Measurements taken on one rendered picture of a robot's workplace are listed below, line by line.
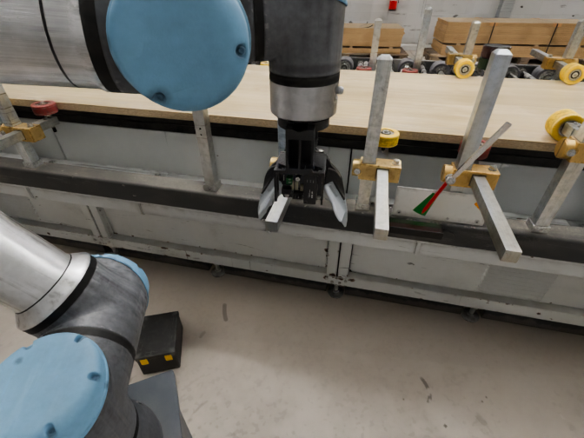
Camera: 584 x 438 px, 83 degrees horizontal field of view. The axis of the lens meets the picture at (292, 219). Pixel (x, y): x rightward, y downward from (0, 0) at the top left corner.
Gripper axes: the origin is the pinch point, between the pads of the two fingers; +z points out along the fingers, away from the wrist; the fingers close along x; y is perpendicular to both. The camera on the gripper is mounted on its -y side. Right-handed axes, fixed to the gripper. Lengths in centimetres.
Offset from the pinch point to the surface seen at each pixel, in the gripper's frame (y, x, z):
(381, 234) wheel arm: -11.1, 16.5, 10.2
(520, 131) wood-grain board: -60, 62, 4
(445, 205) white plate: -37, 38, 18
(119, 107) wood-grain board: -65, -75, 4
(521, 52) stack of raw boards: -625, 315, 71
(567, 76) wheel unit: -121, 104, 0
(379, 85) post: -40.0, 14.5, -13.5
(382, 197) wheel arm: -23.9, 17.6, 8.8
